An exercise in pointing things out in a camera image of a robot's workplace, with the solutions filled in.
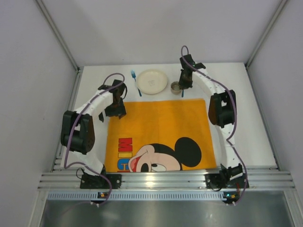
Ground orange cartoon mouse placemat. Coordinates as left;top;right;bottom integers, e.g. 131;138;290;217
105;98;217;173

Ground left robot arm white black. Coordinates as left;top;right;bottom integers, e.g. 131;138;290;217
61;79;127;189

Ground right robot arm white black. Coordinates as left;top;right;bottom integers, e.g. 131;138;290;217
178;54;248;190

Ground small grey metal cup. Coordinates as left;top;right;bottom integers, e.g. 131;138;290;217
170;81;182;95

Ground cream round plate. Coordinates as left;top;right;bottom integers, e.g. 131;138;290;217
136;69;168;95

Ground left aluminium frame post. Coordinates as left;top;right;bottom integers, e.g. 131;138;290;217
33;0;80;70

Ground aluminium frame post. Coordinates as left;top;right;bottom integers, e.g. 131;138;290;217
244;0;289;69
33;0;80;70

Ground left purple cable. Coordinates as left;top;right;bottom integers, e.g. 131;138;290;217
63;73;126;205

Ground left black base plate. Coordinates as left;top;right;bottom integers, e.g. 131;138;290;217
80;173;122;189

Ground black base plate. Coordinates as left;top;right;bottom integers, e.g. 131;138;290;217
205;174;249;191
80;173;122;189

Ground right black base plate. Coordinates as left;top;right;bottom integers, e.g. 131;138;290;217
205;174;249;191

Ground perforated grey cable duct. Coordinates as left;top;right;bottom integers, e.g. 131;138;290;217
47;191;239;201

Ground right aluminium frame post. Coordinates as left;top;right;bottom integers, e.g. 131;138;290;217
244;0;289;69

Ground aluminium mounting rail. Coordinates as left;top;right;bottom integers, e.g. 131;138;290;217
38;168;295;191

